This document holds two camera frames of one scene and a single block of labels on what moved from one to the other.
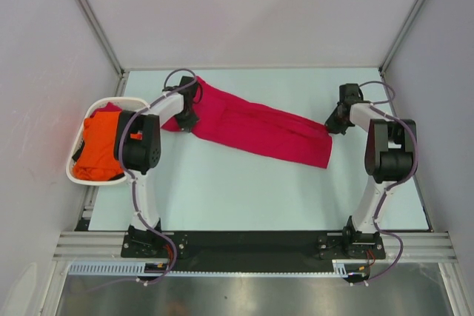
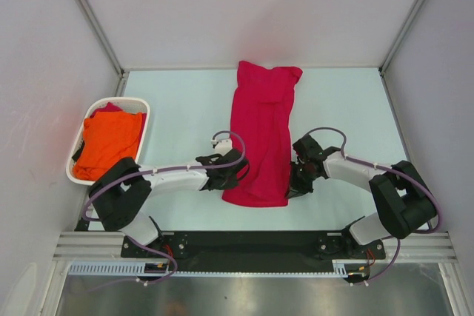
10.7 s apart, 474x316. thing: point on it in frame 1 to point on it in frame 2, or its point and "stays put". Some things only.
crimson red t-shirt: x=260 y=126 to x=260 y=118
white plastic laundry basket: x=127 y=103 stays put
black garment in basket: x=76 y=155 stays put
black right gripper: x=332 y=127 to x=298 y=189
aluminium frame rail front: x=418 y=246 stays put
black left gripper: x=187 y=126 to x=230 y=184
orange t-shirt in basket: x=98 y=161 stays put
